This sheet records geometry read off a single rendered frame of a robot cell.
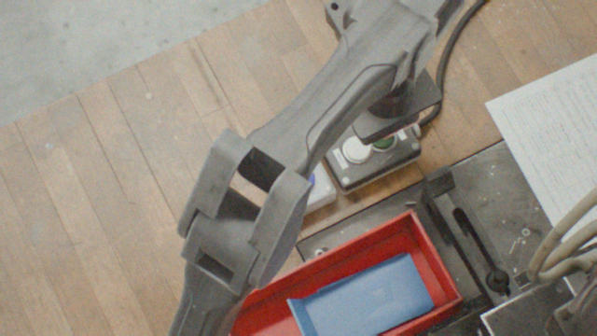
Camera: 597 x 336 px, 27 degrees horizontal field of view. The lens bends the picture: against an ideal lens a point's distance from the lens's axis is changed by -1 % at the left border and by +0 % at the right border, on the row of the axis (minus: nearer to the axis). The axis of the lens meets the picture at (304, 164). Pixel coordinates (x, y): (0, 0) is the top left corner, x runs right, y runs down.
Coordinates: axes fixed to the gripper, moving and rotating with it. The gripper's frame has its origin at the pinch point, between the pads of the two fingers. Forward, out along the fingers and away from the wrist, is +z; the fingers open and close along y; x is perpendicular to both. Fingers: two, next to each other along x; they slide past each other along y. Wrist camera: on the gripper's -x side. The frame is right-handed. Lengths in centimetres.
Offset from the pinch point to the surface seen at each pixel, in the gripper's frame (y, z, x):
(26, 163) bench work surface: 39.6, 6.1, -18.1
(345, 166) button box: 6.0, 3.7, 1.1
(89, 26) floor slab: 24, 96, -81
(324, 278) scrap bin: 14.2, 6.2, 11.3
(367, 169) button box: 3.8, 3.8, 2.6
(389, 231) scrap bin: 5.2, 3.6, 10.4
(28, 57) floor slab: 38, 96, -80
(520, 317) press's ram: -0.8, -6.7, 27.6
